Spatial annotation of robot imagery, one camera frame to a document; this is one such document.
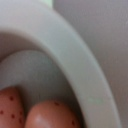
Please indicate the pink pot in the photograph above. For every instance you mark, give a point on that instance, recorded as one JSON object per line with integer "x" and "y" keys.
{"x": 29, "y": 24}

